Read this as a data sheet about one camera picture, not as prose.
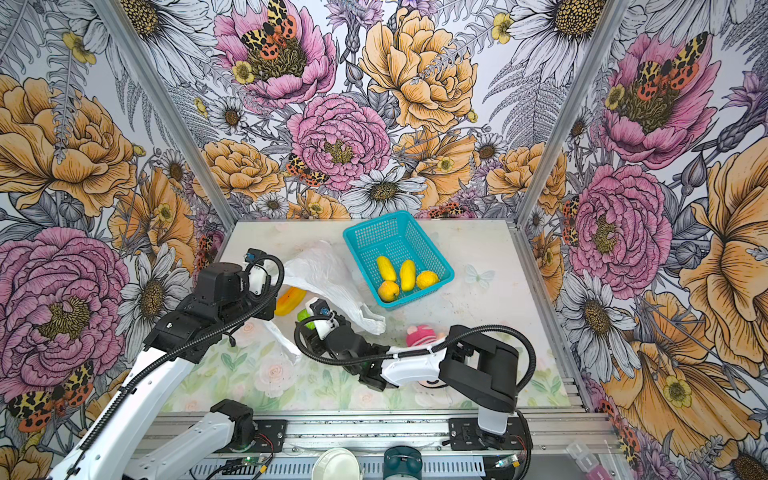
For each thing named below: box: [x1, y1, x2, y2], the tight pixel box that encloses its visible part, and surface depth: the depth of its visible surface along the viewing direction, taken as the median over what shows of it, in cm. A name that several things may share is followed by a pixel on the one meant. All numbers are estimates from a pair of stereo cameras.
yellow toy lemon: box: [416, 271, 440, 290], surface depth 101 cm
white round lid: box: [311, 447, 362, 480], surface depth 71 cm
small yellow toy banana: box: [376, 256, 396, 281], surface depth 104 cm
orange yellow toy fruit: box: [378, 280, 400, 302], surface depth 98 cm
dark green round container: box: [383, 445, 423, 480], surface depth 66 cm
